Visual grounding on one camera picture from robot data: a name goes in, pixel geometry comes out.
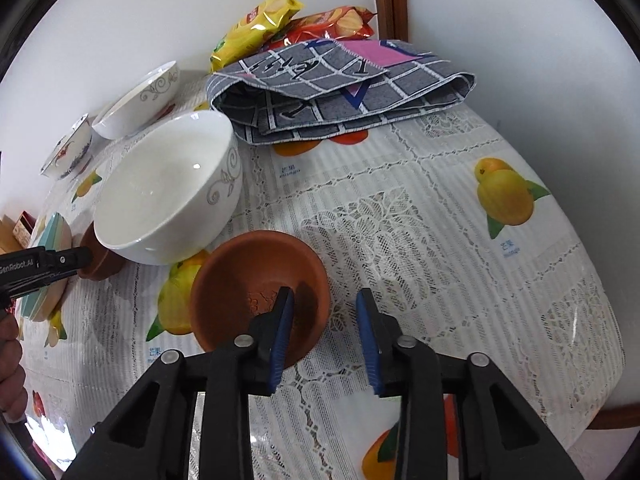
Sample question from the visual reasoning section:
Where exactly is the yellow snack bag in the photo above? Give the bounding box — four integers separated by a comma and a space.
209, 0, 305, 73

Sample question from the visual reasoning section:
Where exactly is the pink plastic plate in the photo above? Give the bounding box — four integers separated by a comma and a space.
15, 240, 71, 322

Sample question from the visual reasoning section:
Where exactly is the patterned cardboard box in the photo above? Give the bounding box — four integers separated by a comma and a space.
12, 211, 37, 248

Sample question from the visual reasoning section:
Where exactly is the brown wooden corner trim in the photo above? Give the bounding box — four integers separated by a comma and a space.
371, 0, 411, 43

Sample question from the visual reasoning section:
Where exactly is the blue plastic plate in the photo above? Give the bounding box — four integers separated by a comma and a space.
27, 217, 68, 313

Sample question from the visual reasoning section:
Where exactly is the person's left hand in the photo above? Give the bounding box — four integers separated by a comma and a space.
0, 305, 27, 421

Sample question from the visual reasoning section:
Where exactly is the blue patterned footed bowl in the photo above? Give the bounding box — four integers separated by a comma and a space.
40, 113, 94, 181

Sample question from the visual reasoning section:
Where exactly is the brown clay bowl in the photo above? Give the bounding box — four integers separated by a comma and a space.
77, 222, 123, 281
190, 230, 332, 368

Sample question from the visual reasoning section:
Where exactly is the white bowl plain inside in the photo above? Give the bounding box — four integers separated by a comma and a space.
93, 110, 244, 266

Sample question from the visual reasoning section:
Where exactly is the light wooden box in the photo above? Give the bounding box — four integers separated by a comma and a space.
0, 215, 21, 256

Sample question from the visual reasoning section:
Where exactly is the brown wooden baseboard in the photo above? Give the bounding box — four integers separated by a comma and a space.
595, 405, 640, 431

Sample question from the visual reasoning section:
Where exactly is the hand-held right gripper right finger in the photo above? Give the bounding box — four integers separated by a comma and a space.
355, 288, 583, 480

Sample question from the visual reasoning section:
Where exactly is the red snack bag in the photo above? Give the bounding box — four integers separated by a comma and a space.
265, 6, 377, 51

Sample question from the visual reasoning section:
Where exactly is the white bowl printed inside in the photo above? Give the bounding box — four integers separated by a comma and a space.
91, 60, 180, 141

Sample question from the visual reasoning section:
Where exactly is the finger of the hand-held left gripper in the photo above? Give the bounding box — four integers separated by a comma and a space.
38, 246, 94, 283

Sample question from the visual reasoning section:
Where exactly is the grey checked folded cloth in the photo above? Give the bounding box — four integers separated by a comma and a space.
205, 38, 477, 147

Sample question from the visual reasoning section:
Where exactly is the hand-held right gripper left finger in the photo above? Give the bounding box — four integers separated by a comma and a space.
62, 286, 296, 480

